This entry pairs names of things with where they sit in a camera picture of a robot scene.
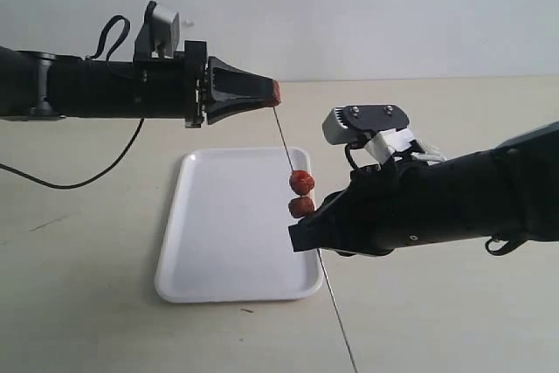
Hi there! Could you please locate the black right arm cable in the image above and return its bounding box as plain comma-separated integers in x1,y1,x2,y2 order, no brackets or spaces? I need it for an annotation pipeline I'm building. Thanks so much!
484,228,525,257

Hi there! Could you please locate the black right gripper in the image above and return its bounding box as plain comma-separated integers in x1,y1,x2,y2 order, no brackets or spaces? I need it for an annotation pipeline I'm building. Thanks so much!
288,158,493,257

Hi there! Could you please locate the dark red fruit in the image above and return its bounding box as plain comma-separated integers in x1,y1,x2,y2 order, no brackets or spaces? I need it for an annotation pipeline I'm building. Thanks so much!
271,80,281,107

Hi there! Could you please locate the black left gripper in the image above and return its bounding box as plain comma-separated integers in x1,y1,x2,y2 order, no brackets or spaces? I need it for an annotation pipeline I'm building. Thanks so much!
134,40,274,128

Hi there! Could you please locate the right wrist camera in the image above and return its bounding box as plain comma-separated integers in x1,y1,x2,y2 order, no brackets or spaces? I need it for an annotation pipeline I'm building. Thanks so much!
321,105,445,169

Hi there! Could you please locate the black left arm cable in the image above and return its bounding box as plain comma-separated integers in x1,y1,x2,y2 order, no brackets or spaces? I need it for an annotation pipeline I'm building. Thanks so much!
0,14,145,190

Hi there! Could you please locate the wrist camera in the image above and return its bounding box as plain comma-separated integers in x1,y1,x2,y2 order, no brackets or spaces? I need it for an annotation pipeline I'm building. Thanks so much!
133,1,180,61
321,105,445,169

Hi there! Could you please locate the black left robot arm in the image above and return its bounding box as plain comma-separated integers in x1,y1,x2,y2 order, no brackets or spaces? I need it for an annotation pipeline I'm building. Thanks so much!
1,41,281,128

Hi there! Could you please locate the thin metal skewer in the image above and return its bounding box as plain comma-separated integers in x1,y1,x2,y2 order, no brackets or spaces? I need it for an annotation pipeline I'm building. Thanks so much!
272,106,359,373

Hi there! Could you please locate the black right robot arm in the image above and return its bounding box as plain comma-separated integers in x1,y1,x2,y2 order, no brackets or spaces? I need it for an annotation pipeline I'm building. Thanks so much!
289,123,558,256

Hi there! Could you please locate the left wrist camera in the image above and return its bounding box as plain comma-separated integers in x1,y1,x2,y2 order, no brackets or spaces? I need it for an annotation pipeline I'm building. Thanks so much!
133,1,180,61

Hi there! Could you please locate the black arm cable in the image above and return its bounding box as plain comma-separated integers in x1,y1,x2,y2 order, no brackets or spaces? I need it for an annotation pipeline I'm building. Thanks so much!
0,14,145,190
484,228,525,257

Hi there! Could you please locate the white rectangular plastic tray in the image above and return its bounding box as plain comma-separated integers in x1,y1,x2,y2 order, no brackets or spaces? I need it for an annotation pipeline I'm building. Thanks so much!
155,147,323,303

